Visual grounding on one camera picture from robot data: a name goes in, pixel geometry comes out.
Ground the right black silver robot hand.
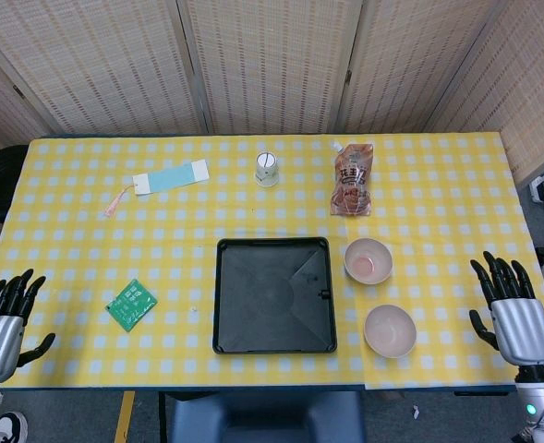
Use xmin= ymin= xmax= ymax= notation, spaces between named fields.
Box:
xmin=468 ymin=251 xmax=544 ymax=367

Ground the beige bowl with pink stain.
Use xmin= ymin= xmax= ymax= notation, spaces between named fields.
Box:
xmin=343 ymin=237 xmax=394 ymax=285

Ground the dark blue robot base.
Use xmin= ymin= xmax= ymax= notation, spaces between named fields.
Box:
xmin=165 ymin=390 xmax=368 ymax=443

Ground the black square plastic tray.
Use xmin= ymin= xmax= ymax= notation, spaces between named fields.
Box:
xmin=212 ymin=236 xmax=338 ymax=355

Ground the black white sneaker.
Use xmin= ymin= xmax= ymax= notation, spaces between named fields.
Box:
xmin=0 ymin=411 xmax=29 ymax=443

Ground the green square sachet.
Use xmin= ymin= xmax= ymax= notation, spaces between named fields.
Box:
xmin=104 ymin=279 xmax=158 ymax=333

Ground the yellow white checkered tablecloth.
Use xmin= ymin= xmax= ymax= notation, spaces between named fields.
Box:
xmin=0 ymin=132 xmax=544 ymax=391

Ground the yellow floor tape strip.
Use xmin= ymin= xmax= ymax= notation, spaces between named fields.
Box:
xmin=113 ymin=390 xmax=137 ymax=443

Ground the brown sauce spout pouch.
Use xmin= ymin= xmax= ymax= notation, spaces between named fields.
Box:
xmin=330 ymin=140 xmax=375 ymax=218

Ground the blue bookmark with pink tassel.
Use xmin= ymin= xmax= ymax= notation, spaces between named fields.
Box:
xmin=103 ymin=159 xmax=211 ymax=219

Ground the small white paper cup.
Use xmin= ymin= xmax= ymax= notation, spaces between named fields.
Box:
xmin=254 ymin=151 xmax=281 ymax=188

